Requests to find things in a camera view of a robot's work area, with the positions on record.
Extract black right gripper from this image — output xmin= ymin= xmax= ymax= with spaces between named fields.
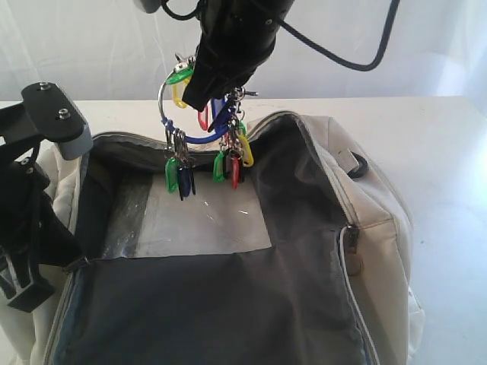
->
xmin=183 ymin=1 xmax=289 ymax=111

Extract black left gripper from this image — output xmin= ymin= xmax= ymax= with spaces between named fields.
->
xmin=1 ymin=161 xmax=82 ymax=312

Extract colourful key tag bunch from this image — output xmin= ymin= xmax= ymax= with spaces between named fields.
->
xmin=158 ymin=53 xmax=259 ymax=201

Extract beige fabric duffel bag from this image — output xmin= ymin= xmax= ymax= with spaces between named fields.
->
xmin=1 ymin=111 xmax=425 ymax=364

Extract white backdrop curtain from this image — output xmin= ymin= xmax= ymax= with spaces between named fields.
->
xmin=1 ymin=1 xmax=486 ymax=110

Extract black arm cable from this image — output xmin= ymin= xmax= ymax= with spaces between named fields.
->
xmin=159 ymin=0 xmax=403 ymax=72

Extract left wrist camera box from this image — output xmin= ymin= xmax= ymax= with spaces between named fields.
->
xmin=1 ymin=81 xmax=93 ymax=166

